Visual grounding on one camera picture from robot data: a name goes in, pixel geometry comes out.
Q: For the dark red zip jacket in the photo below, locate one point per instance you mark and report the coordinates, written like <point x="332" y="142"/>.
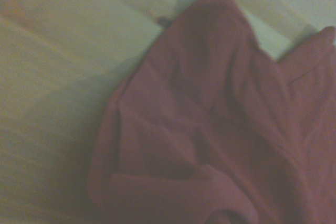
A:
<point x="210" y="129"/>

